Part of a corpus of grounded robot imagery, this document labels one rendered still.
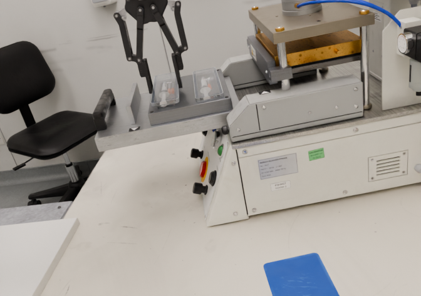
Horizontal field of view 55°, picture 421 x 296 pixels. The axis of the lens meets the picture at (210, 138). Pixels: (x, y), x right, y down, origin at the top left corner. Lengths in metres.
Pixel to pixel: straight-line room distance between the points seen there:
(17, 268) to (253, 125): 0.54
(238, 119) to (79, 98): 1.99
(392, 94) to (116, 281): 0.61
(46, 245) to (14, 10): 1.89
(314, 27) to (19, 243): 0.74
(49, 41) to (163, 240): 1.92
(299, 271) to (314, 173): 0.20
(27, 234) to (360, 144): 0.73
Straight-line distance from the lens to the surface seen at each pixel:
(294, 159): 0.79
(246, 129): 0.75
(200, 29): 2.35
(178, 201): 0.96
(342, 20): 0.77
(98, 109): 0.85
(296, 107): 0.76
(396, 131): 0.84
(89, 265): 0.87
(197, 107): 0.79
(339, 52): 0.80
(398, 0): 0.90
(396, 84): 0.82
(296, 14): 0.85
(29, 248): 0.96
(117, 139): 0.82
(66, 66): 2.61
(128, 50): 0.85
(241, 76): 1.01
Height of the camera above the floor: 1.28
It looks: 26 degrees down
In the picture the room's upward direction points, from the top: 12 degrees counter-clockwise
